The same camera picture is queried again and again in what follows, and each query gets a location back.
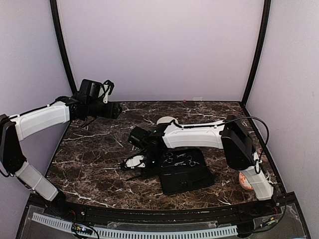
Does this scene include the black front rail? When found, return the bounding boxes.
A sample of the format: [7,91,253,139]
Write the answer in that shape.
[24,193,300,226]

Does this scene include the black left corner post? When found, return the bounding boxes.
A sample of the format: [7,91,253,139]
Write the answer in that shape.
[49,0,77,93]

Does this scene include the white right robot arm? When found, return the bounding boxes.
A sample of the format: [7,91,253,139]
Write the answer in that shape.
[121,115,274,216]

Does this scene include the white and navy bowl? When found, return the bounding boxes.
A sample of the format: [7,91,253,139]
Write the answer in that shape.
[156,116,178,125]

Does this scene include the black zippered tool case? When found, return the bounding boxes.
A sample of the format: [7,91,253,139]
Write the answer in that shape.
[158,148,214,196]

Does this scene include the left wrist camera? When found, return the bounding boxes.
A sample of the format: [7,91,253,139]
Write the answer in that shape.
[101,79,115,104]

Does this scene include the white slotted cable duct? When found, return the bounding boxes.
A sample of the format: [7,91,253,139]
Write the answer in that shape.
[31,213,238,239]

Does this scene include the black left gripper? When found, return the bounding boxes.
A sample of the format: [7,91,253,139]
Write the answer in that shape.
[87,100,122,119]

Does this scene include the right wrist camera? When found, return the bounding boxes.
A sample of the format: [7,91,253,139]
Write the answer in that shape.
[120,154,146,171]

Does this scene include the orange patterned round dish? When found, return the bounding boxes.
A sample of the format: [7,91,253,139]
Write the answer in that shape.
[239,172,254,191]

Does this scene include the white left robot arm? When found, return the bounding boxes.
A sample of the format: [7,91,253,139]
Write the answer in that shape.
[0,79,122,217]

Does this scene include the black corner post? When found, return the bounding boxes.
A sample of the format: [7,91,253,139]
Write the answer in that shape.
[49,0,77,93]
[241,0,271,108]

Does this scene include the black right corner post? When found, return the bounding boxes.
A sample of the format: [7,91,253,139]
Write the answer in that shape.
[241,0,271,108]

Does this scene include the silver thinning shears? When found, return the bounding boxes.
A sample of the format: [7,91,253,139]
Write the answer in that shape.
[174,154,199,167]

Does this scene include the black hair clip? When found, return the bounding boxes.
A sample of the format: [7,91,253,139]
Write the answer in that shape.
[125,174,143,182]

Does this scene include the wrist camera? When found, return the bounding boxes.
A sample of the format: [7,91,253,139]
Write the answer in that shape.
[120,154,146,171]
[101,79,115,104]

